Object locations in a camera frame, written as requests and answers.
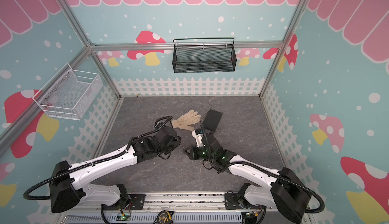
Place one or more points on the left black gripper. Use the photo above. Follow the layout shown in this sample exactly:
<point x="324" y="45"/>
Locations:
<point x="177" y="143"/>

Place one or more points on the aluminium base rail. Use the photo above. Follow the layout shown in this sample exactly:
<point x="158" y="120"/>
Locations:
<point x="185" y="201"/>

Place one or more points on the beige knit work glove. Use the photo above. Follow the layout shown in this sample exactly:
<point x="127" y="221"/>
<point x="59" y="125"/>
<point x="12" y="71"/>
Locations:
<point x="186" y="121"/>

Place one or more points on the white mesh wall basket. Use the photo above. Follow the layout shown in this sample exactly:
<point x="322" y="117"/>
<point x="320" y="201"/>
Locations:
<point x="69" y="95"/>

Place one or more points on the flat black box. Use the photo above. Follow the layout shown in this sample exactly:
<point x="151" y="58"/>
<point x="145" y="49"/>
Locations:
<point x="212" y="120"/>

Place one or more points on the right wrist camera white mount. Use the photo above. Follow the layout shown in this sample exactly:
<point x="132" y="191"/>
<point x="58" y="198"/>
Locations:
<point x="198" y="135"/>

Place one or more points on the yellow black tape measure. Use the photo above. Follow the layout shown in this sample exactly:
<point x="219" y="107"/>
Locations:
<point x="164" y="217"/>

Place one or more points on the green circuit board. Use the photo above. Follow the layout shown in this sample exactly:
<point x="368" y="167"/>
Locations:
<point x="123" y="217"/>

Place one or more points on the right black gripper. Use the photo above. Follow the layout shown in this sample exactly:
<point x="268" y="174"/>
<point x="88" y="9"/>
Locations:
<point x="205" y="134"/>

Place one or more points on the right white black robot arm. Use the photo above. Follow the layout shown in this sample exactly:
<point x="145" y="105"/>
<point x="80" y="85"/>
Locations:
<point x="271" y="188"/>

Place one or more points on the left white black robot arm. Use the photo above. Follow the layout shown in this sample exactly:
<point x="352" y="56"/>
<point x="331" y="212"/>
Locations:
<point x="72" y="184"/>

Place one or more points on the black mesh wall basket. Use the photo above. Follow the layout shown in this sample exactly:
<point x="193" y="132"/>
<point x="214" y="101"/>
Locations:
<point x="204" y="55"/>

